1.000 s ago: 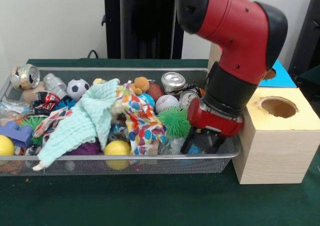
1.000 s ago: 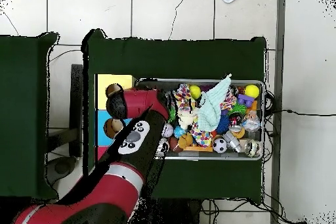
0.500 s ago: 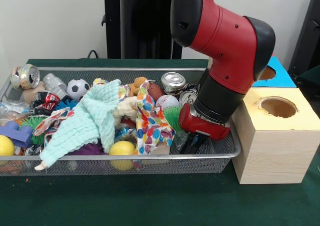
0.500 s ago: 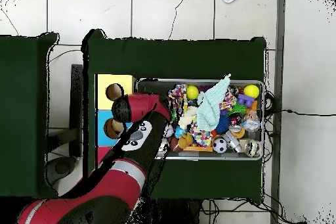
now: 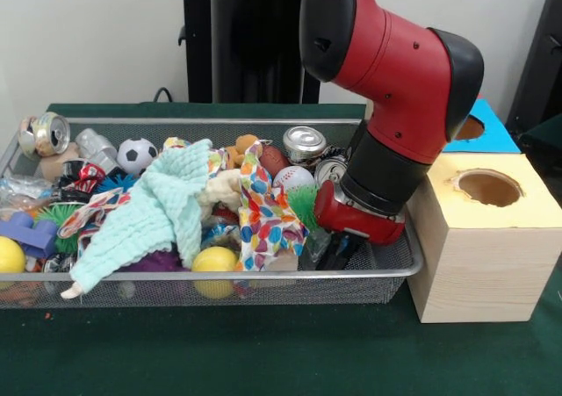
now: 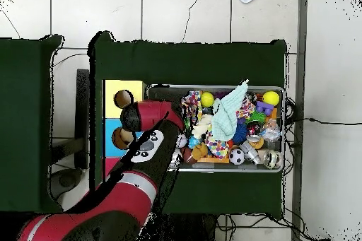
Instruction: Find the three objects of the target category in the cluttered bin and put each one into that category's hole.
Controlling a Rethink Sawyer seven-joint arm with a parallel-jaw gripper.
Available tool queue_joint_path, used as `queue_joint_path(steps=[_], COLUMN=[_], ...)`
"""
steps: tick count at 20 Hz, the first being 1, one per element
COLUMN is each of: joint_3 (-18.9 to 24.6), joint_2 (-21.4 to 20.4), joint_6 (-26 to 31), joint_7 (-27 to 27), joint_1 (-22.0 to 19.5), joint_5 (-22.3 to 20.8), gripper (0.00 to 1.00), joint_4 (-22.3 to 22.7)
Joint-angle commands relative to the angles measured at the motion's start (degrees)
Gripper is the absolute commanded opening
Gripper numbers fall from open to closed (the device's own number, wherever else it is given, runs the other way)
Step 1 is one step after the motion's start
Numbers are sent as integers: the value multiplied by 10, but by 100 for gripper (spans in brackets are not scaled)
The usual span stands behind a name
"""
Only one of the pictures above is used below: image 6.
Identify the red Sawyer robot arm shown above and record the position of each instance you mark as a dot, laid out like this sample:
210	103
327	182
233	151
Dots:
121	204

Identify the clear mesh bin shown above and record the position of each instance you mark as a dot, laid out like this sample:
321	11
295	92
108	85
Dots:
164	94

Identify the wooden box with three holes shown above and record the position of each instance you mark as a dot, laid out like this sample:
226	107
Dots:
133	91

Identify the colourful dotted cloth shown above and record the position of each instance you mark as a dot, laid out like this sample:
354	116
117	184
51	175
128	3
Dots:
192	102

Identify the yellow ball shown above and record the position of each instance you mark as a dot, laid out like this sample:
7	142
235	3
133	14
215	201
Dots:
270	98
207	99

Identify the brown plush bear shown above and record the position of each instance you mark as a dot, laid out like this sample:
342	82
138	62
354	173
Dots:
199	151

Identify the silver drink can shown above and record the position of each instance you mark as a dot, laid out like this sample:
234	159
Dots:
177	160

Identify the mint green knitted cloth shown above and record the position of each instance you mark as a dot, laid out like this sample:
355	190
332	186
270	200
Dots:
226	119

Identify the dark green tablecloth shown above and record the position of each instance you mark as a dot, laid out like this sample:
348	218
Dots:
183	63

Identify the black and white soccer ball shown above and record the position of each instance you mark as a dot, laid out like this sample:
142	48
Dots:
236	156

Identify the silver plastic toy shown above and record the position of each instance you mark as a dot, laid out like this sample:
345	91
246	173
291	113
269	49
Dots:
249	152

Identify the purple toy block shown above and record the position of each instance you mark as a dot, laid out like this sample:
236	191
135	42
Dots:
264	107

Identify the green covered side table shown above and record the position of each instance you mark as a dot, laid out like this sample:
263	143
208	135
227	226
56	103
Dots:
22	125

